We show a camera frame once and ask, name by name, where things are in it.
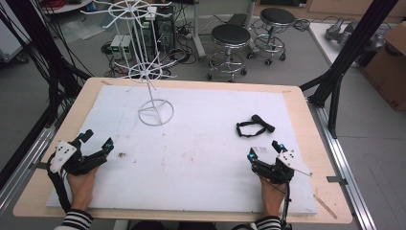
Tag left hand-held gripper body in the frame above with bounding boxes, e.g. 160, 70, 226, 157
47, 137, 108, 176

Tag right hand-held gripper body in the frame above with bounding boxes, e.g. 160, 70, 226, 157
252, 149, 314, 185

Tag person's right hand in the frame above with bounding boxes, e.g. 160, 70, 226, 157
259, 176, 288, 219

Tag person's left hand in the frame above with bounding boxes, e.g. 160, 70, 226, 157
65, 167, 101, 213

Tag wooden table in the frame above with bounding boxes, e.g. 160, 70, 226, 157
12, 77, 354, 225

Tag grey tape strip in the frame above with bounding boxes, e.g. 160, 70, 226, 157
326, 174, 349, 187

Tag white foam mat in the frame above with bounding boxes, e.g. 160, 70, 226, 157
45, 83, 319, 216

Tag thin wooden stick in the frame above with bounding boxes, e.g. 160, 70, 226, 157
313, 194, 339, 220

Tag white power supply unit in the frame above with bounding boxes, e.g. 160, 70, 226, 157
109, 34, 133, 61

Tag black round stool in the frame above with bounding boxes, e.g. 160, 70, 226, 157
205, 23, 253, 83
246, 7, 298, 67

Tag black computer tower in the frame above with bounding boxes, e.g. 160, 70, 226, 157
140, 6, 176, 54

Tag brown cardboard box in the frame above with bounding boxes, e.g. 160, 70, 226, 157
361, 21, 406, 112

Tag black strap with handle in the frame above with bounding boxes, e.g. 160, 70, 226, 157
236, 113, 277, 139

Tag aluminium rail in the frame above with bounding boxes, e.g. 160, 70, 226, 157
306, 98, 378, 230
0, 124, 57, 213

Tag black sleeved gripper cable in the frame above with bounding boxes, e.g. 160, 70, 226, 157
46, 162, 73, 214

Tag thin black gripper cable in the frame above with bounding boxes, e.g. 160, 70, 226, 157
280, 181, 293, 230

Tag white wire display rack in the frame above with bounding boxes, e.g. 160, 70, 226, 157
79, 0, 178, 127

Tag black metal frame stand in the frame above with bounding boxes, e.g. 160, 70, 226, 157
0, 0, 93, 190
299, 0, 400, 140

